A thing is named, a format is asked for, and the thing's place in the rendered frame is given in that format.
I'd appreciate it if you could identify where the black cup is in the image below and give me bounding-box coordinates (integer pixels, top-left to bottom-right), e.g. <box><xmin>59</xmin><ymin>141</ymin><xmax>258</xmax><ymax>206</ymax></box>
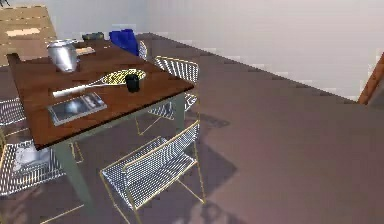
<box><xmin>124</xmin><ymin>73</ymin><xmax>141</xmax><ymax>94</ymax></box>

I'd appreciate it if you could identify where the blue cloth bag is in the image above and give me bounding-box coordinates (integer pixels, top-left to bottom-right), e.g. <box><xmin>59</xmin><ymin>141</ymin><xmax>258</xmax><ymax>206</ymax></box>
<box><xmin>108</xmin><ymin>28</ymin><xmax>140</xmax><ymax>57</ymax></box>

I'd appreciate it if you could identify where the grey book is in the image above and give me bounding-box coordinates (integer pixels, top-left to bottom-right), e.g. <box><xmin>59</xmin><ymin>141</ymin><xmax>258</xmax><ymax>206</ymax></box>
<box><xmin>46</xmin><ymin>91</ymin><xmax>108</xmax><ymax>127</ymax></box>

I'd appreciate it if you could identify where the tan flat card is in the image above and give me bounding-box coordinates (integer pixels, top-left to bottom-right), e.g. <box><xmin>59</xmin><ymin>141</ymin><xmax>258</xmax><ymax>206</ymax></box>
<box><xmin>75</xmin><ymin>46</ymin><xmax>96</xmax><ymax>57</ymax></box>

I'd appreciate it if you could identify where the dark green box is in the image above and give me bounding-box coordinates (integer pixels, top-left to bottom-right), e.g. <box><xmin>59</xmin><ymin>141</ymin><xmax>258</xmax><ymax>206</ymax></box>
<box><xmin>81</xmin><ymin>31</ymin><xmax>105</xmax><ymax>42</ymax></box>

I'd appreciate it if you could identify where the silver metal vase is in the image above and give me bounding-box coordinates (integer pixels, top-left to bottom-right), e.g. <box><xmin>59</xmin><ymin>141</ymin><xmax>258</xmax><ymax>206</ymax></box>
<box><xmin>46</xmin><ymin>39</ymin><xmax>80</xmax><ymax>73</ymax></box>

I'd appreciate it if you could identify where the brown wooden dining table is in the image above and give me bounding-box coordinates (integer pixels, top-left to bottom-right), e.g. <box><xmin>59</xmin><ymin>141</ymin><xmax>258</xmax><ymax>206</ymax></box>
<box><xmin>6</xmin><ymin>39</ymin><xmax>196</xmax><ymax>214</ymax></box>

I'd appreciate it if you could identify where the brown wooden door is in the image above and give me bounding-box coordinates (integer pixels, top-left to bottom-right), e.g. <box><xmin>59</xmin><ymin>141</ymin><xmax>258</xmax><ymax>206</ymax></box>
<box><xmin>357</xmin><ymin>53</ymin><xmax>384</xmax><ymax>106</ymax></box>

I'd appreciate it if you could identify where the light wooden cupboard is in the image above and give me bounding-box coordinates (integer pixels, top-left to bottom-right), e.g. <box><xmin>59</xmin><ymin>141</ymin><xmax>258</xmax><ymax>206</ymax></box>
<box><xmin>0</xmin><ymin>4</ymin><xmax>58</xmax><ymax>67</ymax></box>

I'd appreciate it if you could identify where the white wire mesh chair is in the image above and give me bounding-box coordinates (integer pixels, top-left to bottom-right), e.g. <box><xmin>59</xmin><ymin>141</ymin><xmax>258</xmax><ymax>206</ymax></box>
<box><xmin>99</xmin><ymin>119</ymin><xmax>207</xmax><ymax>224</ymax></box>
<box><xmin>0</xmin><ymin>129</ymin><xmax>85</xmax><ymax>198</ymax></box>
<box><xmin>137</xmin><ymin>40</ymin><xmax>149</xmax><ymax>61</ymax></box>
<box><xmin>134</xmin><ymin>55</ymin><xmax>200</xmax><ymax>137</ymax></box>
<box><xmin>0</xmin><ymin>97</ymin><xmax>27</xmax><ymax>128</ymax></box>

